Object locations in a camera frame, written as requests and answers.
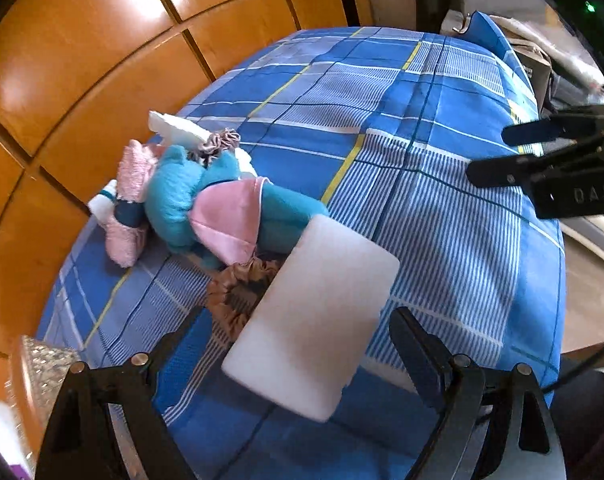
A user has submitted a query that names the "teal plush toy pink dress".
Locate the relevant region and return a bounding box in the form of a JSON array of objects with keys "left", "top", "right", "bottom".
[{"left": 145, "top": 145, "right": 328, "bottom": 268}]

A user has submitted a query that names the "white foam sponge block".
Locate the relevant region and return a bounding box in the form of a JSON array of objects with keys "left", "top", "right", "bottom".
[{"left": 222, "top": 216, "right": 400, "bottom": 422}]

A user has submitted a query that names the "wooden wardrobe panelling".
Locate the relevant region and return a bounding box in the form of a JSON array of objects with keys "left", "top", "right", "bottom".
[{"left": 0, "top": 0, "right": 372, "bottom": 398}]

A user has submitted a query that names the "black cable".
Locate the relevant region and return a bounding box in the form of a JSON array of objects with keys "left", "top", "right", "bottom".
[{"left": 542, "top": 328, "right": 604, "bottom": 396}]

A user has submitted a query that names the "blue plaid bed sheet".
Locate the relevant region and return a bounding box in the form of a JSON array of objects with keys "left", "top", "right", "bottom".
[{"left": 36, "top": 21, "right": 566, "bottom": 479}]

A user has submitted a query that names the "white sock with teal stripe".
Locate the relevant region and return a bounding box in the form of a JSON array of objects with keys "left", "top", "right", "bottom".
[{"left": 87, "top": 179, "right": 116, "bottom": 229}]

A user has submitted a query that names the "pink towel with label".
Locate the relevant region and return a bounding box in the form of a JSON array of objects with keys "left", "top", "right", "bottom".
[{"left": 106, "top": 140, "right": 160, "bottom": 268}]

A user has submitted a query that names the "brown satin scrunchie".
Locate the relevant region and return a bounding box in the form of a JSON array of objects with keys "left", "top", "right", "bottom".
[{"left": 204, "top": 257, "right": 281, "bottom": 341}]

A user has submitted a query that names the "ornate gold tissue box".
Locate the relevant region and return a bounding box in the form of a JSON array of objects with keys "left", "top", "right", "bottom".
[{"left": 5, "top": 335, "right": 80, "bottom": 474}]

